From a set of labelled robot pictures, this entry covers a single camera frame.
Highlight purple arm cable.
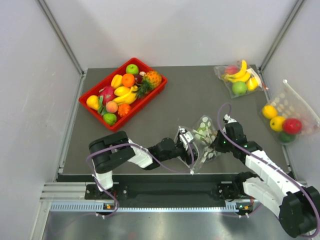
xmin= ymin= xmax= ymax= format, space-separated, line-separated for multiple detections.
xmin=85 ymin=132 xmax=196 ymax=223
xmin=216 ymin=102 xmax=320 ymax=238

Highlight clear zip bag with bananas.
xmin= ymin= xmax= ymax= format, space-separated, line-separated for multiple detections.
xmin=213 ymin=59 xmax=269 ymax=99

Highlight pink fake dragon fruit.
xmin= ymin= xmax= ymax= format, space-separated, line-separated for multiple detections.
xmin=97 ymin=86 xmax=116 ymax=115

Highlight yellow lemon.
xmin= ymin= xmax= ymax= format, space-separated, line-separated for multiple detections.
xmin=262 ymin=105 xmax=278 ymax=120
xmin=269 ymin=116 xmax=286 ymax=132

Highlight yellow fake bell pepper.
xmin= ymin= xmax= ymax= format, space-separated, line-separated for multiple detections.
xmin=110 ymin=74 xmax=123 ymax=89

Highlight dark red fake plum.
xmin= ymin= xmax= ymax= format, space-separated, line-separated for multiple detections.
xmin=133 ymin=74 xmax=143 ymax=85

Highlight red fruit in bag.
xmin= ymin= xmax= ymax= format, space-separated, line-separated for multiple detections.
xmin=224 ymin=65 xmax=239 ymax=75

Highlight red plastic tray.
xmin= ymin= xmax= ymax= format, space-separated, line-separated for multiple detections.
xmin=78 ymin=57 xmax=168 ymax=132

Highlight yellow fruit in bag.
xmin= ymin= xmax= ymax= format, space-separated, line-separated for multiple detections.
xmin=246 ymin=77 xmax=259 ymax=92

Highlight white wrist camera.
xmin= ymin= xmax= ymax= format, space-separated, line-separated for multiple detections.
xmin=223 ymin=114 xmax=238 ymax=125
xmin=178 ymin=128 xmax=195 ymax=151

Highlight fake pineapple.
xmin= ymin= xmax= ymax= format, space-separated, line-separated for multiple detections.
xmin=135 ymin=70 xmax=162 ymax=99

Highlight green fake fruit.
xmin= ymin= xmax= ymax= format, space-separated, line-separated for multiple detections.
xmin=196 ymin=127 xmax=208 ymax=136

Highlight yellow fake banana bunch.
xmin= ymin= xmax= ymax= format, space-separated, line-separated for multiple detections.
xmin=113 ymin=85 xmax=138 ymax=105

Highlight green apple in bag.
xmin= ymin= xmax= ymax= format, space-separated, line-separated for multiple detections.
xmin=232 ymin=81 xmax=247 ymax=96

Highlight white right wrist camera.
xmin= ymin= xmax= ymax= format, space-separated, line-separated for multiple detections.
xmin=223 ymin=114 xmax=238 ymax=125

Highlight green fake lime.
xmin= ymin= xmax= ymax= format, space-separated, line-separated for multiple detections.
xmin=103 ymin=113 xmax=117 ymax=126

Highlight green fruit in right bag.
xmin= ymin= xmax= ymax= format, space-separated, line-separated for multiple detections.
xmin=277 ymin=131 xmax=296 ymax=144

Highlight yellow fake pear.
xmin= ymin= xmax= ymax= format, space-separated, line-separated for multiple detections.
xmin=86 ymin=95 xmax=100 ymax=111

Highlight dotted zip bag at right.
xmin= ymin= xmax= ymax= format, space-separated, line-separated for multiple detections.
xmin=259 ymin=79 xmax=320 ymax=146

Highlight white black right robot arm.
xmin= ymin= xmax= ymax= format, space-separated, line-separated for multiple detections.
xmin=212 ymin=118 xmax=320 ymax=238

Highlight red fake apple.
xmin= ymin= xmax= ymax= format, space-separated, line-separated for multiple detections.
xmin=282 ymin=118 xmax=302 ymax=135

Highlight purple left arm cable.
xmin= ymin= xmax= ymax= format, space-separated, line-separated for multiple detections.
xmin=85 ymin=132 xmax=196 ymax=223

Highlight grey slotted cable duct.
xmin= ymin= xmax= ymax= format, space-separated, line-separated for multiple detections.
xmin=50 ymin=202 xmax=251 ymax=213

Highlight green fake apple in tray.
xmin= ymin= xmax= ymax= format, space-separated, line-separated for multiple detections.
xmin=125 ymin=63 xmax=140 ymax=75

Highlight yellow lemon upper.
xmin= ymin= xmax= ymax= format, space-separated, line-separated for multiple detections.
xmin=262 ymin=105 xmax=278 ymax=120

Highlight orange fake carved fruit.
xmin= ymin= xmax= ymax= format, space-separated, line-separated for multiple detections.
xmin=117 ymin=103 xmax=132 ymax=118

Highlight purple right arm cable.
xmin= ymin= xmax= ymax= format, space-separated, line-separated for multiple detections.
xmin=216 ymin=102 xmax=320 ymax=238

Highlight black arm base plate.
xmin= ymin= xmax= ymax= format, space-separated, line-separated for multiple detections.
xmin=85 ymin=174 xmax=248 ymax=201

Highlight yellow lemon lower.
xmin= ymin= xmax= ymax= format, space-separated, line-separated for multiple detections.
xmin=269 ymin=116 xmax=286 ymax=132

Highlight yellow bananas in bag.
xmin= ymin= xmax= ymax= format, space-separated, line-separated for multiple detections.
xmin=222 ymin=60 xmax=251 ymax=83

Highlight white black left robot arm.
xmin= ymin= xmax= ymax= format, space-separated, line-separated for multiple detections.
xmin=87 ymin=128 xmax=199 ymax=199

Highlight white fake garlic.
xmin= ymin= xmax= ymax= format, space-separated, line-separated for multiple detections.
xmin=139 ymin=71 xmax=146 ymax=77

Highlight clear polka dot zip bag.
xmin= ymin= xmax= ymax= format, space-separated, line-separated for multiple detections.
xmin=174 ymin=115 xmax=220 ymax=175

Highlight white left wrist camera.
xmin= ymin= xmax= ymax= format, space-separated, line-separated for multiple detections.
xmin=178 ymin=128 xmax=195 ymax=151

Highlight red peach fake fruit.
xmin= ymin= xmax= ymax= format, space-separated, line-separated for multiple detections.
xmin=105 ymin=101 xmax=119 ymax=114

